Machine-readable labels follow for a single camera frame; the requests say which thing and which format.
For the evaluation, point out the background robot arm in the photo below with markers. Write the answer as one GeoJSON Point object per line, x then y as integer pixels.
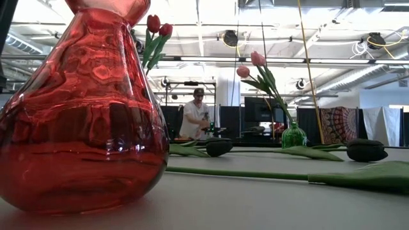
{"type": "Point", "coordinates": [217, 130]}

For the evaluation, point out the red artificial tulip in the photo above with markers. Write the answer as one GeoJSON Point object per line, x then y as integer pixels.
{"type": "Point", "coordinates": [165, 29]}
{"type": "Point", "coordinates": [153, 23]}

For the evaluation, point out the background black gantry frame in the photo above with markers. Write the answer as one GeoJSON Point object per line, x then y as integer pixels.
{"type": "Point", "coordinates": [191, 83]}

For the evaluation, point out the pink artificial tulip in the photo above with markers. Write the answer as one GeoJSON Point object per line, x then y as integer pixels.
{"type": "Point", "coordinates": [257, 58]}
{"type": "Point", "coordinates": [243, 71]}

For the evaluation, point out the black partition panel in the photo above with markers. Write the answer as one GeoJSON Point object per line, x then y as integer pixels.
{"type": "Point", "coordinates": [308, 124]}
{"type": "Point", "coordinates": [230, 121]}

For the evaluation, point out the white hanging cloth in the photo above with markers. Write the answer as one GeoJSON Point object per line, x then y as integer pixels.
{"type": "Point", "coordinates": [381, 126]}

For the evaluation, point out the green glass vase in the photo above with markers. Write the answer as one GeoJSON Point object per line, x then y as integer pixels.
{"type": "Point", "coordinates": [294, 137]}

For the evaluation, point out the grey table mat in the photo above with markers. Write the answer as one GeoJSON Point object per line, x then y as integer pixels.
{"type": "Point", "coordinates": [239, 204]}

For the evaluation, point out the red glass vase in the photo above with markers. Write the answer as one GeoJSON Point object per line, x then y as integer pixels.
{"type": "Point", "coordinates": [83, 127]}

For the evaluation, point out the black artificial tulip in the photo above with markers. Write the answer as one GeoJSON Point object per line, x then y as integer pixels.
{"type": "Point", "coordinates": [365, 150]}
{"type": "Point", "coordinates": [367, 177]}
{"type": "Point", "coordinates": [219, 147]}

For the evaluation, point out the black computer monitor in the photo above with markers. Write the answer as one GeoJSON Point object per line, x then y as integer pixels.
{"type": "Point", "coordinates": [259, 110]}

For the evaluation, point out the patterned tapestry cloth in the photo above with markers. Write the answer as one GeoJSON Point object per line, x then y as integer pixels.
{"type": "Point", "coordinates": [338, 124]}

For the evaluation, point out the person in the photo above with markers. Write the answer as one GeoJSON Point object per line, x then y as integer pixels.
{"type": "Point", "coordinates": [191, 121]}

